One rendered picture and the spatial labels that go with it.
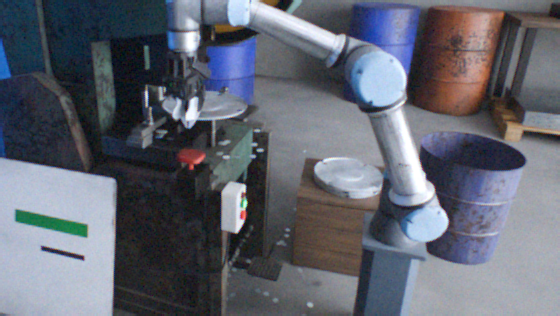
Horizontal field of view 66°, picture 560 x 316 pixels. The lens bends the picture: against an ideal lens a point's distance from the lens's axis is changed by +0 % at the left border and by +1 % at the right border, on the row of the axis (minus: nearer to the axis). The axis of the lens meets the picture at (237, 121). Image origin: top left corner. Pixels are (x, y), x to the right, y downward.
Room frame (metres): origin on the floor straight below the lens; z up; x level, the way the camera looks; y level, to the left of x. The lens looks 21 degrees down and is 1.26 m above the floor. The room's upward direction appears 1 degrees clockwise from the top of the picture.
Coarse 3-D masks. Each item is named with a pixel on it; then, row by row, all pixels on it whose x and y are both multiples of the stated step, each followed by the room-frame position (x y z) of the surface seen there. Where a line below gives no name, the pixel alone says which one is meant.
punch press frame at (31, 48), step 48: (0, 0) 1.42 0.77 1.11; (48, 0) 1.38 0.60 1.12; (96, 0) 1.29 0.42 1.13; (144, 0) 1.24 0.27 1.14; (48, 48) 1.39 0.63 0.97; (96, 48) 1.33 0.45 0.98; (144, 48) 1.59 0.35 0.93; (96, 96) 1.31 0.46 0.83; (96, 144) 1.31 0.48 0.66; (240, 144) 1.40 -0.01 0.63; (240, 240) 1.44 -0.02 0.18
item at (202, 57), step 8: (200, 24) 1.46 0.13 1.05; (200, 32) 1.45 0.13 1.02; (200, 40) 1.45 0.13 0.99; (152, 48) 1.37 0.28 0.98; (160, 48) 1.36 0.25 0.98; (168, 48) 1.35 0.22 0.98; (200, 48) 1.40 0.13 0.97; (152, 56) 1.37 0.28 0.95; (160, 56) 1.36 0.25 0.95; (200, 56) 1.38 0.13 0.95; (208, 56) 1.42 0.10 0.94; (152, 64) 1.37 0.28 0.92; (160, 64) 1.36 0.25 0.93; (152, 72) 1.37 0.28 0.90; (160, 72) 1.36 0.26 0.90
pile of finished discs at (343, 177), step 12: (324, 168) 1.70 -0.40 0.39; (336, 168) 1.69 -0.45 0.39; (348, 168) 1.69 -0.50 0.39; (360, 168) 1.70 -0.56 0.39; (372, 168) 1.71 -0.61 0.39; (324, 180) 1.59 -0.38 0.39; (336, 180) 1.59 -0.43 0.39; (348, 180) 1.59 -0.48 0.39; (360, 180) 1.59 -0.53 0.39; (372, 180) 1.60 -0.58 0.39; (336, 192) 1.53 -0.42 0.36; (348, 192) 1.52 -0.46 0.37; (360, 192) 1.51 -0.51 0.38; (372, 192) 1.53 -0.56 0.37
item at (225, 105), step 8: (208, 96) 1.48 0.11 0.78; (216, 96) 1.49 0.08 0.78; (224, 96) 1.49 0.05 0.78; (232, 96) 1.49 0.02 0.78; (168, 104) 1.38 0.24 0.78; (208, 104) 1.38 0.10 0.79; (216, 104) 1.38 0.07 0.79; (224, 104) 1.40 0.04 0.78; (232, 104) 1.40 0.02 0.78; (240, 104) 1.40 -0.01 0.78; (168, 112) 1.30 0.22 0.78; (200, 112) 1.31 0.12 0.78; (208, 112) 1.31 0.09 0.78; (216, 112) 1.31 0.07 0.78; (224, 112) 1.32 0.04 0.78; (232, 112) 1.32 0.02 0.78; (240, 112) 1.31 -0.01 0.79
